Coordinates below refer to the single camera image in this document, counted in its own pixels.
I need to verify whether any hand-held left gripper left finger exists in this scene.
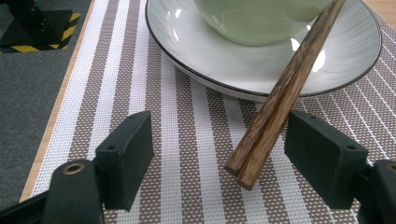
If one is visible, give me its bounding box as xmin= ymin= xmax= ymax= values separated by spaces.
xmin=93 ymin=110 xmax=156 ymax=213

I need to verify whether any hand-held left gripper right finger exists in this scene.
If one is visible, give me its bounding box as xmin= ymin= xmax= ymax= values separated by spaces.
xmin=283 ymin=110 xmax=371 ymax=211

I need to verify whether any brown wooden chopstick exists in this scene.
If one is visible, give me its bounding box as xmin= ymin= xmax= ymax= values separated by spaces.
xmin=236 ymin=0 xmax=347 ymax=191
xmin=223 ymin=0 xmax=342 ymax=177

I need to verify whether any white plate with dark rim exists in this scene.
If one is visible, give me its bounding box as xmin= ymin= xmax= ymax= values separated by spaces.
xmin=145 ymin=0 xmax=383 ymax=103

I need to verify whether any striped woven placemat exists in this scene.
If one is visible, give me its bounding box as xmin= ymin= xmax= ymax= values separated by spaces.
xmin=20 ymin=0 xmax=396 ymax=224

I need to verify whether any black stand with striped base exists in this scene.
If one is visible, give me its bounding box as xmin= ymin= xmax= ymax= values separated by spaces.
xmin=0 ymin=0 xmax=82 ymax=54

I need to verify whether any green ceramic bowl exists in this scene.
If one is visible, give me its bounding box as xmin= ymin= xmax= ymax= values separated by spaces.
xmin=193 ymin=0 xmax=335 ymax=47

